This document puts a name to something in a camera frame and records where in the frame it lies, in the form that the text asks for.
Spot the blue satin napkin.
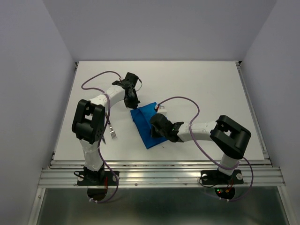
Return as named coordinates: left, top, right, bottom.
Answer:
left=130, top=102, right=167, bottom=149

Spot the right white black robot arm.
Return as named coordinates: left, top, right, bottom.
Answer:
left=150, top=113, right=251, bottom=183

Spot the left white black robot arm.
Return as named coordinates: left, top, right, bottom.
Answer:
left=71, top=71, right=141, bottom=186

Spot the silver fork black handle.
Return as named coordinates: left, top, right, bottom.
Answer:
left=105, top=113, right=117, bottom=140

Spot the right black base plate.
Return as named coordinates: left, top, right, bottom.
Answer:
left=201, top=170, right=244, bottom=186

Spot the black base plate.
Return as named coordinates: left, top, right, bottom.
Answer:
left=73, top=171, right=117, bottom=187
left=201, top=170, right=244, bottom=186

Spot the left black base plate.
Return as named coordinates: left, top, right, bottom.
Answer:
left=73, top=171, right=117, bottom=187

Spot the aluminium frame rail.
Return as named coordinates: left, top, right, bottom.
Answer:
left=28, top=60, right=291, bottom=225

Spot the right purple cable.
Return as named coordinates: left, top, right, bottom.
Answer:
left=156, top=96, right=253, bottom=203

